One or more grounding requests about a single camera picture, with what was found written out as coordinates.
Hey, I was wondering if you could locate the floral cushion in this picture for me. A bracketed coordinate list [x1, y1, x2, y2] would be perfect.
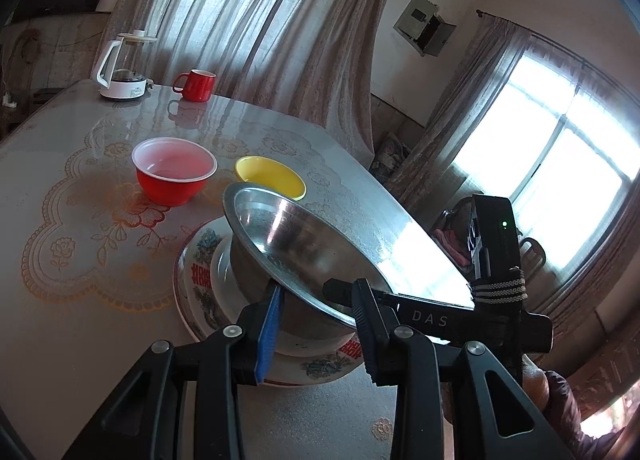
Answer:
[371, 133, 413, 181]

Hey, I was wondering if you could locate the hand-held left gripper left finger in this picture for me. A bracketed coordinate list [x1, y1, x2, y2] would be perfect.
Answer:
[62, 285, 286, 460]

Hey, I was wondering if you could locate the narrow beige curtain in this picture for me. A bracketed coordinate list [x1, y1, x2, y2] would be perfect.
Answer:
[387, 15, 640, 421]

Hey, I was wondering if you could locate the red plastic bowl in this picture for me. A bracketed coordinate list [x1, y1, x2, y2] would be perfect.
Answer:
[131, 137, 218, 207]

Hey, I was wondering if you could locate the person's right hand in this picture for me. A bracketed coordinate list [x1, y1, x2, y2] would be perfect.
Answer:
[520, 355, 551, 411]

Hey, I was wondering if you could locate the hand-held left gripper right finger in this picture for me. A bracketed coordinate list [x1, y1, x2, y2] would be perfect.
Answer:
[351, 279, 576, 460]

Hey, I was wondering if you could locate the wall electrical box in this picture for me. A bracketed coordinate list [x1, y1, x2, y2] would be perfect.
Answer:
[392, 0, 457, 58]

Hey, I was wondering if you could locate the yellow bowl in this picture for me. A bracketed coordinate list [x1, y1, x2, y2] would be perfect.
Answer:
[234, 155, 306, 202]

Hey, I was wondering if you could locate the white electric kettle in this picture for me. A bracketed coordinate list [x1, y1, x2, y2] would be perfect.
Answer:
[92, 29, 160, 101]

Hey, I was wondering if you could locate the large white printed plate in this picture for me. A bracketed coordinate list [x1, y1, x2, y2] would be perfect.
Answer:
[172, 217, 368, 387]

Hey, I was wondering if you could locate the stainless steel bowl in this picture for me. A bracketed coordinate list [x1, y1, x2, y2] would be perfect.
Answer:
[221, 181, 401, 341]

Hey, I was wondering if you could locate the small floral plate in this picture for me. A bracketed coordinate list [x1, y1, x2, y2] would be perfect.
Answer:
[210, 236, 358, 357]

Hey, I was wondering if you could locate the curtain rod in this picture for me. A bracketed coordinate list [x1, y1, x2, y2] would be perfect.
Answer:
[475, 9, 601, 72]

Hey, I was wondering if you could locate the wide beige curtain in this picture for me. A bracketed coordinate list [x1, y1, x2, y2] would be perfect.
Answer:
[95, 0, 416, 166]

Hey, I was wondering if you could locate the pink cloth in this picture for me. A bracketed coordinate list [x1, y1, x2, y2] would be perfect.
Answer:
[432, 227, 472, 266]

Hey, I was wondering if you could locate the large window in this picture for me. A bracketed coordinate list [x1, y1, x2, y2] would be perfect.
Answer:
[447, 53, 633, 291]

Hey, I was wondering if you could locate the red mug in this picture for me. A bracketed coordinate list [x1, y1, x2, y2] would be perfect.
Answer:
[172, 69, 217, 103]

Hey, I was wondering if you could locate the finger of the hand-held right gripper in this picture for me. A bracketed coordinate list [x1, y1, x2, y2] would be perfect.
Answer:
[322, 279, 401, 313]

